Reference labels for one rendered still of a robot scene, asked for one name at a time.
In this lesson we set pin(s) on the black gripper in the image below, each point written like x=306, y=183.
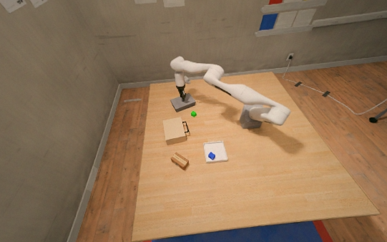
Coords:
x=181, y=91

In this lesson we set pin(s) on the grey square panel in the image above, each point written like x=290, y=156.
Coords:
x=178, y=103

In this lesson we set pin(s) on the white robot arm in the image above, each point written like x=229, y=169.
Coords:
x=277, y=116

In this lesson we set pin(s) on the blue block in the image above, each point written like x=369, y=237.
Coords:
x=211, y=155

